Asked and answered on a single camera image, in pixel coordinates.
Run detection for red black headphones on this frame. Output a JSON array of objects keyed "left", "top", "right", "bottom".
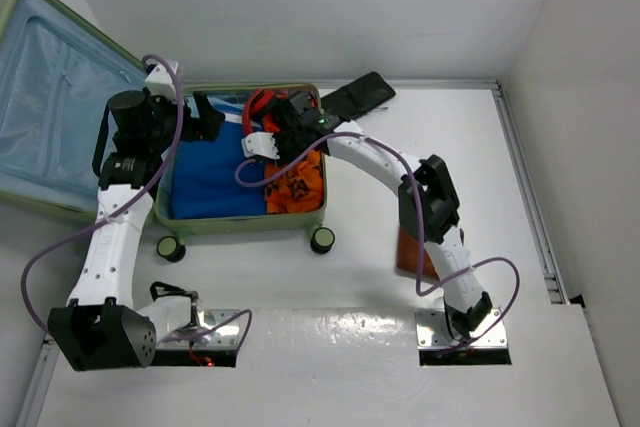
[{"left": 242, "top": 89, "right": 280, "bottom": 136}]

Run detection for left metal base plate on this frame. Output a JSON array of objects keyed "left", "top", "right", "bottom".
[{"left": 161, "top": 309, "right": 246, "bottom": 350}]

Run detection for black pouch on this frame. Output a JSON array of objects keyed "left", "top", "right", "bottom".
[{"left": 321, "top": 71, "right": 396, "bottom": 121}]

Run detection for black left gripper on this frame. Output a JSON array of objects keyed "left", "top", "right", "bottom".
[{"left": 140, "top": 87, "right": 222, "bottom": 152}]

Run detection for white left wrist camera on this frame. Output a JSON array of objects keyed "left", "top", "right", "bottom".
[{"left": 145, "top": 64, "right": 177, "bottom": 102}]

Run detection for metal base plate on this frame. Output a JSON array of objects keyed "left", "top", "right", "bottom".
[
  {"left": 415, "top": 309, "right": 508, "bottom": 351},
  {"left": 161, "top": 309, "right": 246, "bottom": 350}
]

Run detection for plain orange cloth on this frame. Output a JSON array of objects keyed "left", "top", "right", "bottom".
[{"left": 262, "top": 113, "right": 281, "bottom": 133}]

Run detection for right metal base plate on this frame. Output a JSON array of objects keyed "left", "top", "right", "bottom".
[{"left": 415, "top": 309, "right": 508, "bottom": 351}]

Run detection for light blue cloth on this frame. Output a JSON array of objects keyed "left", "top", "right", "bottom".
[{"left": 201, "top": 91, "right": 249, "bottom": 109}]

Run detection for green hard-shell suitcase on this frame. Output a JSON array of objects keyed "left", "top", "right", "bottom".
[{"left": 0, "top": 0, "right": 337, "bottom": 263}]

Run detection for orange black patterned blanket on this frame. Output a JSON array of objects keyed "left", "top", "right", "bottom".
[{"left": 264, "top": 151, "right": 324, "bottom": 215}]

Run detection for brown towel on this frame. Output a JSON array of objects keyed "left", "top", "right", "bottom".
[{"left": 395, "top": 227, "right": 440, "bottom": 281}]

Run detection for blue garment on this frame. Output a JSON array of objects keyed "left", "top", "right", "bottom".
[{"left": 169, "top": 97, "right": 267, "bottom": 220}]

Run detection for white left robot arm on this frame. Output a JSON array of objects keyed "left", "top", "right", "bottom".
[{"left": 47, "top": 89, "right": 225, "bottom": 372}]

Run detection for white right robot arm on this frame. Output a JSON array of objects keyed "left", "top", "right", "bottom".
[{"left": 271, "top": 92, "right": 492, "bottom": 342}]

